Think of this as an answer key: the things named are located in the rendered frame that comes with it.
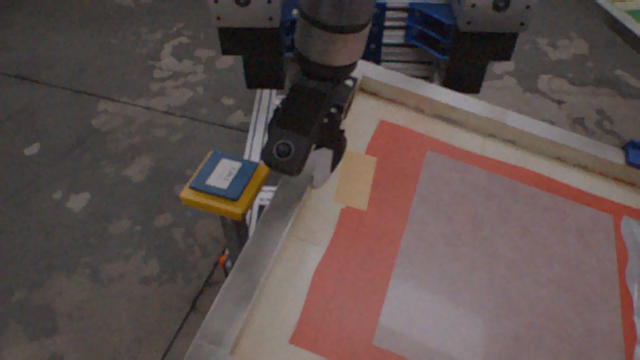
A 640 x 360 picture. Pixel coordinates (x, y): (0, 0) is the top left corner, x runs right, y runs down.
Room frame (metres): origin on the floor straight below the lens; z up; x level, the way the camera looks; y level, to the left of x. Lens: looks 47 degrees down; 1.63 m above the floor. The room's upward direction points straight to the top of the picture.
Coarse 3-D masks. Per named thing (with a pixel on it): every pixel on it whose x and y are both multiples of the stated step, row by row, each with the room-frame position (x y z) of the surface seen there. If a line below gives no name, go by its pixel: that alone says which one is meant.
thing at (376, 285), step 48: (336, 240) 0.38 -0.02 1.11; (384, 240) 0.38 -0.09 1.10; (336, 288) 0.31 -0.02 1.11; (384, 288) 0.31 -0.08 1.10; (432, 288) 0.32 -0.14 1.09; (480, 288) 0.32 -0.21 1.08; (528, 288) 0.33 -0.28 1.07; (336, 336) 0.25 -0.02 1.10; (384, 336) 0.25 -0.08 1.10; (432, 336) 0.25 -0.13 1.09; (480, 336) 0.26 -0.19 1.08; (528, 336) 0.26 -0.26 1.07; (576, 336) 0.27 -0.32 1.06; (624, 336) 0.27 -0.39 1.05
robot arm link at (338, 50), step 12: (300, 24) 0.44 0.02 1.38; (300, 36) 0.44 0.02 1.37; (312, 36) 0.43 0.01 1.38; (324, 36) 0.42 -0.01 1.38; (336, 36) 0.42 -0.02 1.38; (348, 36) 0.42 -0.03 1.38; (360, 36) 0.43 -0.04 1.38; (300, 48) 0.44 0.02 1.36; (312, 48) 0.43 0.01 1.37; (324, 48) 0.42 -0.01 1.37; (336, 48) 0.42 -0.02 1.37; (348, 48) 0.42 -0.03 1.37; (360, 48) 0.43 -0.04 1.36; (312, 60) 0.43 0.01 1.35; (324, 60) 0.42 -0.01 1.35; (336, 60) 0.42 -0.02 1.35; (348, 60) 0.43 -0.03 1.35
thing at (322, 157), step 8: (312, 152) 0.44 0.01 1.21; (320, 152) 0.43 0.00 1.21; (328, 152) 0.43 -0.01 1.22; (320, 160) 0.43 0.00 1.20; (328, 160) 0.43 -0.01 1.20; (320, 168) 0.43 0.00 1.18; (328, 168) 0.43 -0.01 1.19; (320, 176) 0.43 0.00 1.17; (328, 176) 0.43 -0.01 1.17; (312, 184) 0.44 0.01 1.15; (320, 184) 0.44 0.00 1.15
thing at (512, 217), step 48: (384, 144) 0.56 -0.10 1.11; (432, 144) 0.57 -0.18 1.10; (384, 192) 0.46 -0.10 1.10; (432, 192) 0.47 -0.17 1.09; (480, 192) 0.48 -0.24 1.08; (528, 192) 0.49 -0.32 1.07; (576, 192) 0.50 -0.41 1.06; (432, 240) 0.39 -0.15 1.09; (480, 240) 0.40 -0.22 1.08; (528, 240) 0.40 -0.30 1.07; (576, 240) 0.41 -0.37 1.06; (624, 240) 0.42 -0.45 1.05; (576, 288) 0.33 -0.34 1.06; (624, 288) 0.34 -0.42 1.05
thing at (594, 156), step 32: (384, 96) 0.67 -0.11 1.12; (416, 96) 0.65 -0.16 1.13; (448, 96) 0.65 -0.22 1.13; (480, 128) 0.62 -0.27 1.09; (512, 128) 0.60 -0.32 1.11; (544, 128) 0.60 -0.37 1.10; (576, 160) 0.56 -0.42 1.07; (608, 160) 0.55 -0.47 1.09; (288, 192) 0.42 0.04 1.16; (288, 224) 0.37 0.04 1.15; (256, 256) 0.32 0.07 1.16; (224, 288) 0.28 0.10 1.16; (256, 288) 0.28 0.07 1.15; (224, 320) 0.24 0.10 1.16; (192, 352) 0.20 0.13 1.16; (224, 352) 0.21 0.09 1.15
